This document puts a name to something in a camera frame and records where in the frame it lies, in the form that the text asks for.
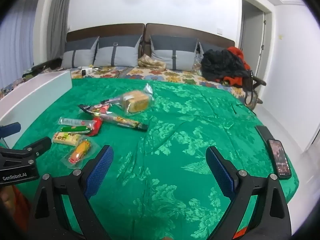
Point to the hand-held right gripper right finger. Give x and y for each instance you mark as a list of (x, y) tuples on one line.
[(220, 172)]

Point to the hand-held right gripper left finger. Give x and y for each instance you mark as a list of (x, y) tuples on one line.
[(100, 172)]

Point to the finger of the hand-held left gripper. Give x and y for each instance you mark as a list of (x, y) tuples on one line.
[(10, 128), (41, 144)]

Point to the yellow snack packet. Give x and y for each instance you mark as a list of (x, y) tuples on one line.
[(66, 138)]

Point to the orange sausage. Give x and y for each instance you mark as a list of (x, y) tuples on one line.
[(80, 151)]

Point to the green snack packet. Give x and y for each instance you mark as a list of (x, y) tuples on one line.
[(75, 129)]

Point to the long dark printed snack packet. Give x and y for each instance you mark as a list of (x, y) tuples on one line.
[(125, 122)]

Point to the black red printed snack packet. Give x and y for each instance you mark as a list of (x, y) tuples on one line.
[(96, 110)]

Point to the bread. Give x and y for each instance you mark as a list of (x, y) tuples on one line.
[(136, 101)]

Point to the person's left forearm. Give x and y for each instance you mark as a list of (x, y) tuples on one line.
[(12, 205)]

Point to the white box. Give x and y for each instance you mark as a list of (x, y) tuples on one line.
[(30, 97)]

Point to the black flat device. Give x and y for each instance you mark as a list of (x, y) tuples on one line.
[(265, 133)]

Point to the smartphone with lit screen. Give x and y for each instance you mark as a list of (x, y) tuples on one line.
[(279, 158)]

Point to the eyeglasses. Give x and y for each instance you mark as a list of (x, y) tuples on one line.
[(233, 109)]

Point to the green patterned blanket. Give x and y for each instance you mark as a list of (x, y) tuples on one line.
[(162, 135)]

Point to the dark brown handbag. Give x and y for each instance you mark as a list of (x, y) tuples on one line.
[(250, 98)]

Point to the white power strip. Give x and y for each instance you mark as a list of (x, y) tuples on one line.
[(85, 71)]

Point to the sheer white curtain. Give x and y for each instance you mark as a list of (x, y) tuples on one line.
[(17, 37)]

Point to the grey two-tone pillow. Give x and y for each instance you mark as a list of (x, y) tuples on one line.
[(77, 55), (211, 47), (165, 55), (117, 52)]

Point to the dark chair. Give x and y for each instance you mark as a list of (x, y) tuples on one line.
[(260, 80)]

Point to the black jacket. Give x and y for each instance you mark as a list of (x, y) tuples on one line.
[(220, 62)]

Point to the clear plastic bag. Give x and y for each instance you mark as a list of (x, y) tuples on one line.
[(197, 63)]

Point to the beige folded cloth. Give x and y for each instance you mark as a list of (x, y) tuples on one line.
[(151, 62)]

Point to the red garment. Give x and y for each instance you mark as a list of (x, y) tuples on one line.
[(240, 52)]

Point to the grey curtain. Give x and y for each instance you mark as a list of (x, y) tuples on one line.
[(56, 12)]

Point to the brown headboard panel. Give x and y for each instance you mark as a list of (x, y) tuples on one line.
[(190, 31), (105, 28)]

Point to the dark wooden bed rail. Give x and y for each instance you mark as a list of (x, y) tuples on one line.
[(42, 66)]

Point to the white door frame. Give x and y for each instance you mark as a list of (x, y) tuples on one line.
[(268, 25)]

